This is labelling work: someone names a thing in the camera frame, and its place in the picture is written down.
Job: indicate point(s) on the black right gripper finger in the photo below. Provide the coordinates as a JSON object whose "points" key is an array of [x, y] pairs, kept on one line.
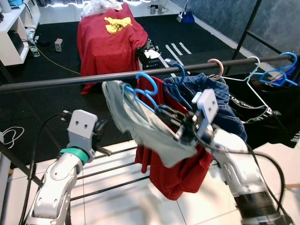
{"points": [[168, 114], [172, 126]]}

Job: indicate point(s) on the black T-shirt white print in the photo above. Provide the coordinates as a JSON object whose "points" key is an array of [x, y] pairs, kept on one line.
{"points": [[276, 117]]}

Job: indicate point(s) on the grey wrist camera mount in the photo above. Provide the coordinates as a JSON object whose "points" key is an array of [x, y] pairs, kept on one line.
{"points": [[82, 129], [206, 105]]}

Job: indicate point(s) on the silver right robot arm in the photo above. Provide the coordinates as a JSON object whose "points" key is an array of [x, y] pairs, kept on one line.
{"points": [[243, 173]]}

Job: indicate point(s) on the white plastic hanger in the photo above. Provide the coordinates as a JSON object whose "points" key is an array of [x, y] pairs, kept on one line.
{"points": [[257, 61]]}

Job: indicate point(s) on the blue plastic hanger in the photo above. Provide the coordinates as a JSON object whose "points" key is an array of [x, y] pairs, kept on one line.
{"points": [[291, 58], [276, 78], [182, 70], [149, 77]]}

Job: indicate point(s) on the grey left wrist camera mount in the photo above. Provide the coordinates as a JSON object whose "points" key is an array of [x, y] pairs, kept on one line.
{"points": [[82, 129]]}

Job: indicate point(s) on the cream dining chair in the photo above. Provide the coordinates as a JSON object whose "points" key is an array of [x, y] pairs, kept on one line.
{"points": [[293, 185]]}

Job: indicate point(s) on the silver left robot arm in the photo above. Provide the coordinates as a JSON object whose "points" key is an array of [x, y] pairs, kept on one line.
{"points": [[56, 183]]}

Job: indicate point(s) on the white shelf unit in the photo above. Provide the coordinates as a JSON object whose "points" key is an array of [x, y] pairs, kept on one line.
{"points": [[30, 28]]}

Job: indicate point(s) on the yellow cloth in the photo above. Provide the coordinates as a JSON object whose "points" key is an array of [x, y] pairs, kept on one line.
{"points": [[117, 26]]}

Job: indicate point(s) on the white fluffy cloth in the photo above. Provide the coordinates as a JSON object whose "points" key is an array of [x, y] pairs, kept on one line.
{"points": [[101, 7]]}

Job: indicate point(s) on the red cloth cover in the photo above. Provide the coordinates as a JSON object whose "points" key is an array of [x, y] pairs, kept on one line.
{"points": [[108, 51]]}

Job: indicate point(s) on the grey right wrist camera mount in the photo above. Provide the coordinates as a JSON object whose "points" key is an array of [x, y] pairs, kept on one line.
{"points": [[206, 105]]}

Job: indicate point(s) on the black metal clothes rack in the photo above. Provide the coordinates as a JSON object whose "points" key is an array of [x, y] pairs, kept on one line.
{"points": [[70, 80]]}

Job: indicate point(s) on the blue denim shorts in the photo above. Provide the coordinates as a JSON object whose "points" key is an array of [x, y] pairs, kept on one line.
{"points": [[225, 108]]}

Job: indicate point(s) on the red shirt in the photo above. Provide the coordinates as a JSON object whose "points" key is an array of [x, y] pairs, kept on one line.
{"points": [[183, 178]]}

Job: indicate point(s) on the black white machine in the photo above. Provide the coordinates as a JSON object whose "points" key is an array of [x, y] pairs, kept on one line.
{"points": [[149, 58]]}

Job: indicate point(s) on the pink hanger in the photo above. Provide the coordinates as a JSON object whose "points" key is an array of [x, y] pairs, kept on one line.
{"points": [[220, 65]]}

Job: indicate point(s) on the grey T-shirt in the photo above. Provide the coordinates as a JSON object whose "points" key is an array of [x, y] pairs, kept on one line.
{"points": [[140, 131]]}

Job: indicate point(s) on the small grey device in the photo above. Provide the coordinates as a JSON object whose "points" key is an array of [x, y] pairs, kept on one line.
{"points": [[58, 45]]}

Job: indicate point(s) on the small blue appliance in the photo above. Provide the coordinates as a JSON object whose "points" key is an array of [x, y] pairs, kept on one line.
{"points": [[187, 18]]}

